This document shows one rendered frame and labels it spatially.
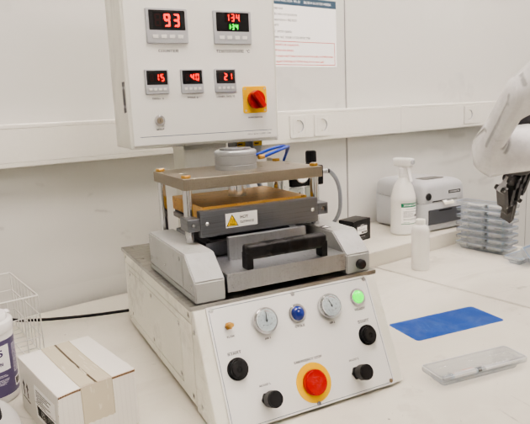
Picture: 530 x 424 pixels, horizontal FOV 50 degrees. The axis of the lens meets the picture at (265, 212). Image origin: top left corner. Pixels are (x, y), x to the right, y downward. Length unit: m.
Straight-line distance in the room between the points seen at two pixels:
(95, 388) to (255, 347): 0.24
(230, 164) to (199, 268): 0.24
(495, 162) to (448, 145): 1.25
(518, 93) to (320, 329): 0.53
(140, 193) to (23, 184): 0.30
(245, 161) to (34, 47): 0.65
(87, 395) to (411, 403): 0.50
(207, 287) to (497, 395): 0.50
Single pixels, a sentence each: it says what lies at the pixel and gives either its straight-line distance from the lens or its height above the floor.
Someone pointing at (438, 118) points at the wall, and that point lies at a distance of 2.29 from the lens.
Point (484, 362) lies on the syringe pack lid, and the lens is 1.07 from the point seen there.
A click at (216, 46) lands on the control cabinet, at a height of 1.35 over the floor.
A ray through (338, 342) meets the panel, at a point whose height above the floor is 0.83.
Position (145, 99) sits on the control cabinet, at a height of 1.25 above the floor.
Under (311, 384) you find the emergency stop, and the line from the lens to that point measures 0.92.
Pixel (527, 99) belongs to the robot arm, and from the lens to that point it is 1.08.
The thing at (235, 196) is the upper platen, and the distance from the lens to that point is 1.05.
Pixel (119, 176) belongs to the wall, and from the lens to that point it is 1.53.
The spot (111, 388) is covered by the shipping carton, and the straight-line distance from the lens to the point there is 0.90.
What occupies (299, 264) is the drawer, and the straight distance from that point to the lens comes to 0.93.
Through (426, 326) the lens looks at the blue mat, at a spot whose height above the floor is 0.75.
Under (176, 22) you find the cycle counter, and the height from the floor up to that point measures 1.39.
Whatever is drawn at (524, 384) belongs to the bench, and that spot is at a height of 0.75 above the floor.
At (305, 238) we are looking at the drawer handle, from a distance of 0.93.
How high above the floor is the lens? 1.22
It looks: 10 degrees down
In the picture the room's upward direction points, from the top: 3 degrees counter-clockwise
